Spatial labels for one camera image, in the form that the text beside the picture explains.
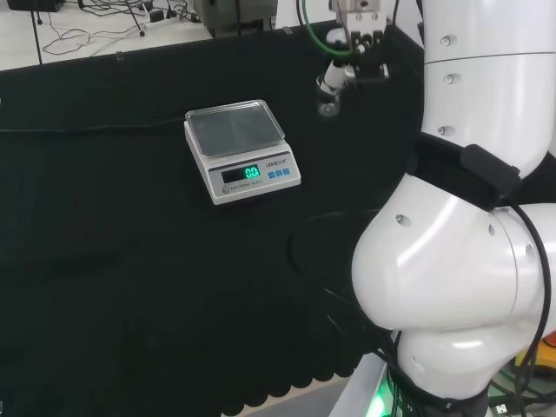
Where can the small clear glass beaker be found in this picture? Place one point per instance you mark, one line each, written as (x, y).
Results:
(328, 108)

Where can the clear cloth clip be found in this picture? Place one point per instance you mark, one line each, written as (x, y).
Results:
(118, 56)
(287, 30)

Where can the yellow stop button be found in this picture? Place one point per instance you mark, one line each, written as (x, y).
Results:
(548, 347)

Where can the black bench cloth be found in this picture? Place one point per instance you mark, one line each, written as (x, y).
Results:
(108, 260)

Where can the white electronic balance, steel pan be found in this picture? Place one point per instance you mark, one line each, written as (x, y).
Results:
(243, 143)

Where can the black tripod leg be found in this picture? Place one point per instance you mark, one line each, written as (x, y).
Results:
(135, 17)

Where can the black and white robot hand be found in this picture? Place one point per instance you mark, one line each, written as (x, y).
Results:
(369, 52)

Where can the grey metal box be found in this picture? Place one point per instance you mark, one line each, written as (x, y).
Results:
(234, 15)

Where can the black box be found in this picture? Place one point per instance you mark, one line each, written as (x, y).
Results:
(35, 4)

